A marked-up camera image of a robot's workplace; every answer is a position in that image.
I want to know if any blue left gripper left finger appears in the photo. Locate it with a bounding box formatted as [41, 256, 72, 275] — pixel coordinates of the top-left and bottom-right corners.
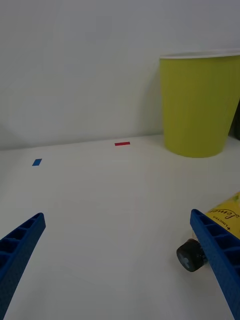
[0, 212, 47, 320]

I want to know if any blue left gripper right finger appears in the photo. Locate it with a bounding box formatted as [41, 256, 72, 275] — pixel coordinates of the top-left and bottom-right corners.
[189, 208, 240, 320]

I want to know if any yellow label bottle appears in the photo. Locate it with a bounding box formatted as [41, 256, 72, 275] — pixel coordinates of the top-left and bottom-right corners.
[176, 191, 240, 273]

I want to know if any yellow-green plastic bin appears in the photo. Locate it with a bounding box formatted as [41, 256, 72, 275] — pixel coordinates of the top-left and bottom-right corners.
[159, 48, 240, 159]

